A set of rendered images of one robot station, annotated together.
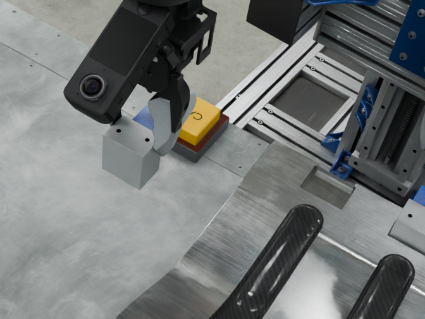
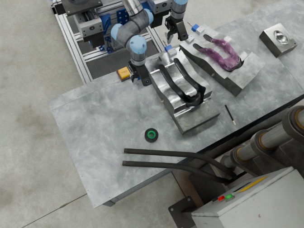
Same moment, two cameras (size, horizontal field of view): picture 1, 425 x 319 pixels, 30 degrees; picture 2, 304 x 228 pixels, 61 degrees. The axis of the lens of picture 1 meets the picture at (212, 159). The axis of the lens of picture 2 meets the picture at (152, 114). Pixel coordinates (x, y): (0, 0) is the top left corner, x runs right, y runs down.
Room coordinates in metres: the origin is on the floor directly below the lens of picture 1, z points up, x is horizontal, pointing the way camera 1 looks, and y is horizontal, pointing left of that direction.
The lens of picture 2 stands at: (0.10, 0.64, 2.26)
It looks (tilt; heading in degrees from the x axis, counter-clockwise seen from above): 68 degrees down; 301
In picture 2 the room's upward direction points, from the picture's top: 8 degrees clockwise
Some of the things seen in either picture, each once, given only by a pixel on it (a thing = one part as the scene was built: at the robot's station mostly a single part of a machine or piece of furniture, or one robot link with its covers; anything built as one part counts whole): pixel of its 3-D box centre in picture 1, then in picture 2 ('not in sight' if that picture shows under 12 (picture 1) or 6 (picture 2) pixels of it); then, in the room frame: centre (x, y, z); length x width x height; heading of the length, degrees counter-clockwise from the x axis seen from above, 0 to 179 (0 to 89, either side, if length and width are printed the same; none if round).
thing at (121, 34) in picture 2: not in sight; (125, 34); (0.66, 0.05, 1.25); 0.11 x 0.11 x 0.08; 86
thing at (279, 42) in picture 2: not in sight; (277, 40); (0.05, -0.84, 0.84); 0.20 x 0.15 x 0.07; 157
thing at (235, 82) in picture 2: not in sight; (220, 55); (0.29, -0.45, 0.86); 0.50 x 0.26 x 0.11; 174
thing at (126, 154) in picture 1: (157, 126); (136, 78); (0.58, 0.07, 0.93); 0.13 x 0.05 x 0.05; 157
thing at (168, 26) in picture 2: not in sight; (174, 21); (0.56, -0.25, 1.15); 0.09 x 0.08 x 0.12; 157
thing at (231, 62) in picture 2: not in sight; (221, 52); (0.29, -0.44, 0.90); 0.26 x 0.18 x 0.08; 174
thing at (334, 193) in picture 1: (325, 195); (156, 61); (0.58, -0.13, 0.87); 0.05 x 0.05 x 0.04; 67
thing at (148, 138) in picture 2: not in sight; (151, 135); (0.31, 0.25, 0.82); 0.08 x 0.08 x 0.04
